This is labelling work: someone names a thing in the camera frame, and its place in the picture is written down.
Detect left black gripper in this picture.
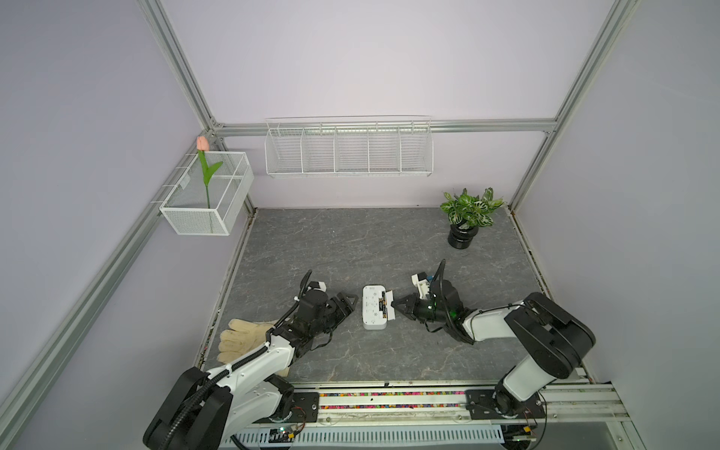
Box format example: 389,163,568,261
309,291,357,338

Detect white digital alarm clock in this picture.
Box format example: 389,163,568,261
362,285,387,331

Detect white battery cover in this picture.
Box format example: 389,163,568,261
384,291,396,321

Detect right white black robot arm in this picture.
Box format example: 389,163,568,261
390,261,596,418

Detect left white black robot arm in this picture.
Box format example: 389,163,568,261
142,275,358,449

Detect green potted plant black pot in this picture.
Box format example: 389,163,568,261
440,187,504,249

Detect beige work glove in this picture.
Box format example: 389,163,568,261
217,319,273,366

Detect pink artificial tulip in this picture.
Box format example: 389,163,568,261
196,136,223,208

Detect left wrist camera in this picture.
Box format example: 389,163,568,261
307,280,327,293

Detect white vented cable duct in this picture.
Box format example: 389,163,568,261
221,425,506,449

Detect white wire wall shelf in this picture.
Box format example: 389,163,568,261
264,115,434,177

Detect white mesh wall basket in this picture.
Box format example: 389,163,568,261
151,151,254,236

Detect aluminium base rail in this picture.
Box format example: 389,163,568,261
159,381,631,431

